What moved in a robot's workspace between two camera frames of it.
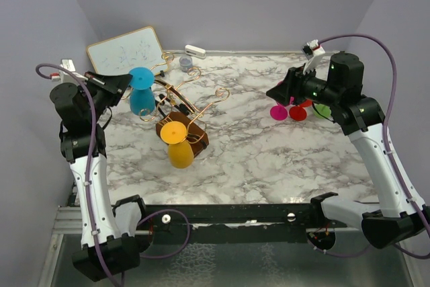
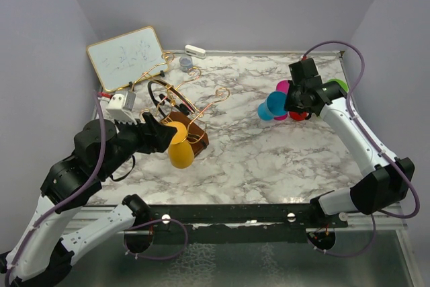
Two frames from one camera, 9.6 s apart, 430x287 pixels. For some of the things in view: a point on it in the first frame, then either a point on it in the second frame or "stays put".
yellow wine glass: [180, 150] stays put
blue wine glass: [142, 97] -> [273, 106]
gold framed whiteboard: [119, 54] stays put
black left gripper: [113, 85] -> [156, 136]
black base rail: [234, 224] stays put
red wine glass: [298, 113] stays put
